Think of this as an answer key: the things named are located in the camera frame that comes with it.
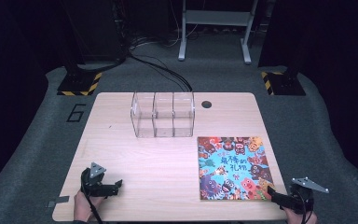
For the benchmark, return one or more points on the person's left hand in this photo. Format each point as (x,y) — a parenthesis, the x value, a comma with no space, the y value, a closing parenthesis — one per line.
(82,209)

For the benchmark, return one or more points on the white metal desk frame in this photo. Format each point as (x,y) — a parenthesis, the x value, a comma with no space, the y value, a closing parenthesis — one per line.
(214,18)

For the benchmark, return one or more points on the grey metal table bracket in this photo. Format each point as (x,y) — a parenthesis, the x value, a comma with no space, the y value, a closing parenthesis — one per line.
(58,200)

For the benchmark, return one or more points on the black stand with striped base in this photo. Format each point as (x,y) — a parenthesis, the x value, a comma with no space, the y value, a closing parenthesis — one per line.
(78,84)
(285,84)

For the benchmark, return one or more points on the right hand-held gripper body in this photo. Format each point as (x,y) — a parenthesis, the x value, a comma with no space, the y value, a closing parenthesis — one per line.
(303,194)

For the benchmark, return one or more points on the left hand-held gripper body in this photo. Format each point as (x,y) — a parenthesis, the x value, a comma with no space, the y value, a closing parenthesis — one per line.
(93,183)

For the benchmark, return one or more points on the clear acrylic divided organizer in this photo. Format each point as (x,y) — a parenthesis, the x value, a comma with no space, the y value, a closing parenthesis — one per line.
(163,115)

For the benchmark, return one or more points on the person's right hand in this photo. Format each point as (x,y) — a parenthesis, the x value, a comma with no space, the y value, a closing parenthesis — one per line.
(298,217)

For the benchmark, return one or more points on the colourful picture book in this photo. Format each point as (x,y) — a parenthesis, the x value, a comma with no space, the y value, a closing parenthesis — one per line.
(234,168)

